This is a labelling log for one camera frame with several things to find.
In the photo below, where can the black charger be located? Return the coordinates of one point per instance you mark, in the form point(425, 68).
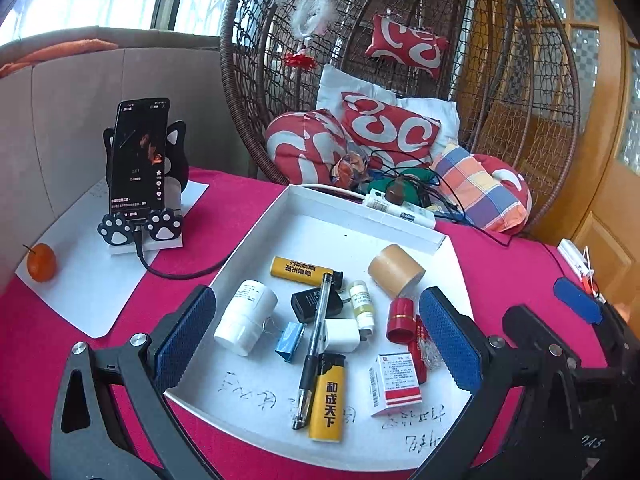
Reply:
point(305, 305)

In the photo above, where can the grey sofa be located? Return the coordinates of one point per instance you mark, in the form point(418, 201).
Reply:
point(65, 135)

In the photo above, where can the blue binder clip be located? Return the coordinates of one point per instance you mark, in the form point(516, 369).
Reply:
point(290, 342)

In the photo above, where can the round red white pillow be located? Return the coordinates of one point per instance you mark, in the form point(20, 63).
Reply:
point(510, 180)

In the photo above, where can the white paper sheet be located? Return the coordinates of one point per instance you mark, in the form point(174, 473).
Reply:
point(100, 290)

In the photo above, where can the black smartphone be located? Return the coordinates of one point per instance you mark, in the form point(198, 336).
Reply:
point(140, 160)

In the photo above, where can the wicker hanging chair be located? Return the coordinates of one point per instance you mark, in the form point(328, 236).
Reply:
point(500, 110)

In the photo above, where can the black pen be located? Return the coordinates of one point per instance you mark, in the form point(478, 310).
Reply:
point(312, 350)

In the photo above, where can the pink tablecloth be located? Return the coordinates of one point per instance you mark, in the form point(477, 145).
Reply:
point(235, 210)

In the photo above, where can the black cat phone stand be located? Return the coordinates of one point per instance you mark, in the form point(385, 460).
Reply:
point(162, 225)

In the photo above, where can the white charger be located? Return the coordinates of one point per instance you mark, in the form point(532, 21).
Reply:
point(340, 335)

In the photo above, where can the red white medicine box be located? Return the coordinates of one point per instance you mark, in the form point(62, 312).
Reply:
point(395, 385)

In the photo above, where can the tan tape roll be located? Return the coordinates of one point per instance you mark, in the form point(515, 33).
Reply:
point(395, 272)

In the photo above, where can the cylindrical red white pillow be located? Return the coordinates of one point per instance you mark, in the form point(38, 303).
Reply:
point(300, 145)

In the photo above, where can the green cloth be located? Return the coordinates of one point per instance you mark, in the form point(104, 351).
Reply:
point(420, 175)

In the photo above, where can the white power strip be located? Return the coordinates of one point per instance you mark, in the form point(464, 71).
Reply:
point(415, 217)

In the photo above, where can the small red white pillow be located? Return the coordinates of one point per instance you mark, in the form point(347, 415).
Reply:
point(405, 45)

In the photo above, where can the floral cloth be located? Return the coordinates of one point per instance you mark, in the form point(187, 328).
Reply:
point(350, 170)

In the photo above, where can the white pill bottle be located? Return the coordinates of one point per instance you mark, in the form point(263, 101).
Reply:
point(245, 315)

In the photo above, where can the red white cushions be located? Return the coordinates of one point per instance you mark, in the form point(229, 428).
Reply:
point(335, 85)

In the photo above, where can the plaid pillow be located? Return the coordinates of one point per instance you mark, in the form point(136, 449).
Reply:
point(475, 190)

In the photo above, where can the orange cloth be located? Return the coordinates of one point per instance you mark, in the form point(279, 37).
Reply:
point(60, 50)

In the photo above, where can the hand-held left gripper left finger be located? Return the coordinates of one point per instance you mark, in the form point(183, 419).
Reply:
point(185, 335)

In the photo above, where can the red clip box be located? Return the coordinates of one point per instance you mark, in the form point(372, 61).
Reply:
point(425, 355)

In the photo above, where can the tangerine with long stem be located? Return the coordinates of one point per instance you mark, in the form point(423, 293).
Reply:
point(41, 262)

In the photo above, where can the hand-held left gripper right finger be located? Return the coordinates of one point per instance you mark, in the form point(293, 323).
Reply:
point(447, 335)

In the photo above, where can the white tray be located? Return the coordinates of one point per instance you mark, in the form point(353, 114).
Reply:
point(280, 230)

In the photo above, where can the square red white pillow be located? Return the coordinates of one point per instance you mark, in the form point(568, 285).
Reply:
point(395, 130)

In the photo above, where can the small dropper bottle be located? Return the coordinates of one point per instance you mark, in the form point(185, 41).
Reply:
point(361, 305)

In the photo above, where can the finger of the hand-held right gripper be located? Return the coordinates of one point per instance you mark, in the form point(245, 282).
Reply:
point(527, 325)
point(577, 300)

